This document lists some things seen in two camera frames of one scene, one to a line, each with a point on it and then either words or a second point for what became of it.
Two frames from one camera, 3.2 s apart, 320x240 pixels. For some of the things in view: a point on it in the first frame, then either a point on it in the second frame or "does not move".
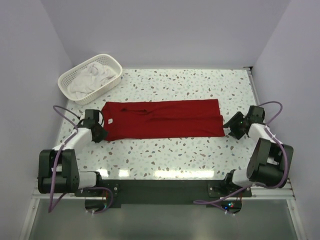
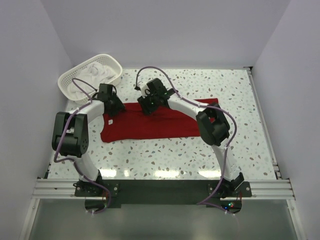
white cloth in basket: (96, 75) does not move
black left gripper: (100, 133) -> (116, 105)
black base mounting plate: (164, 193) does not move
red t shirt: (134, 120) does not move
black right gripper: (235, 124) -> (146, 107)
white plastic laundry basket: (91, 79) does not move
